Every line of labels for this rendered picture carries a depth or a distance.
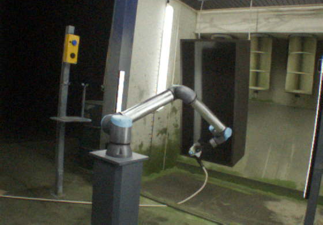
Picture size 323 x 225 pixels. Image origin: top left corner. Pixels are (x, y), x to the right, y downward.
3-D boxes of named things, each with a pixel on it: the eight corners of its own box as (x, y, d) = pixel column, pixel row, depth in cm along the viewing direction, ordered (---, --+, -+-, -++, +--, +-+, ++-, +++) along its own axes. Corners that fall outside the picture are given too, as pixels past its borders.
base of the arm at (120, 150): (119, 159, 183) (120, 145, 183) (100, 153, 194) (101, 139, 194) (137, 156, 199) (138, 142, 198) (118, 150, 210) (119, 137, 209)
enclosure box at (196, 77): (195, 145, 323) (196, 38, 295) (244, 155, 289) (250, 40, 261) (179, 154, 295) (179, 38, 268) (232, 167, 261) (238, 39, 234)
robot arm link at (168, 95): (102, 123, 198) (184, 81, 228) (96, 119, 213) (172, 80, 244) (111, 141, 203) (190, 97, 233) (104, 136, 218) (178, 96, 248)
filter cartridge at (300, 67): (311, 104, 331) (318, 40, 329) (312, 102, 300) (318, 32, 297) (283, 101, 349) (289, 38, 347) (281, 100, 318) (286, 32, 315)
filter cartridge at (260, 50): (254, 97, 336) (258, 31, 331) (236, 96, 370) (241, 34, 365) (274, 99, 350) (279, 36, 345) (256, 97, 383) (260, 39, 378)
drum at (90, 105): (72, 161, 378) (75, 99, 373) (109, 160, 411) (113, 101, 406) (86, 175, 330) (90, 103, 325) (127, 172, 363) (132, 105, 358)
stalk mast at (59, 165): (59, 193, 264) (71, 27, 254) (62, 195, 260) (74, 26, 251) (53, 194, 259) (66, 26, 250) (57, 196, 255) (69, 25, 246)
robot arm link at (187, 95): (188, 82, 217) (235, 130, 247) (180, 82, 228) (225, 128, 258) (180, 94, 215) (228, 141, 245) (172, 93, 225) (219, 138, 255)
